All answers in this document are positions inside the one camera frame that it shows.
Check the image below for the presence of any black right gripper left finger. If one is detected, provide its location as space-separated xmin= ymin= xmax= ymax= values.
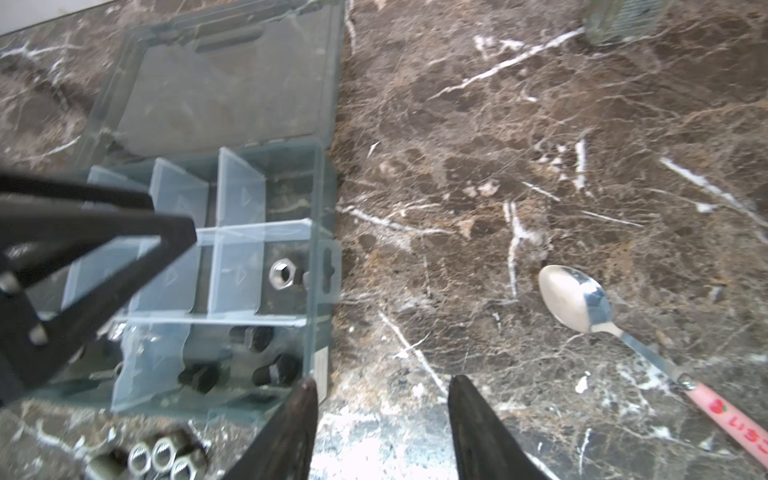
xmin=222 ymin=377 xmax=318 ymax=480

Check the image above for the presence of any clear grey compartment organizer box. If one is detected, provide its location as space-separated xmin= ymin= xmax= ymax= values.
xmin=36 ymin=1 xmax=345 ymax=424

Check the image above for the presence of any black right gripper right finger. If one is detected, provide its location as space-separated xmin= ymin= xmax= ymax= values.
xmin=447 ymin=375 xmax=547 ymax=480

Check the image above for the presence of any spoon with pink handle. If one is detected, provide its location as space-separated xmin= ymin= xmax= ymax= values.
xmin=538 ymin=265 xmax=767 ymax=466

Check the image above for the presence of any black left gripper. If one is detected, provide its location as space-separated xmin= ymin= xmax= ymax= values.
xmin=1 ymin=170 xmax=197 ymax=405

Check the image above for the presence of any silver hex nut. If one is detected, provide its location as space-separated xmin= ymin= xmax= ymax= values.
xmin=151 ymin=433 xmax=187 ymax=474
xmin=127 ymin=441 xmax=155 ymax=479
xmin=267 ymin=258 xmax=301 ymax=291
xmin=170 ymin=449 xmax=208 ymax=480

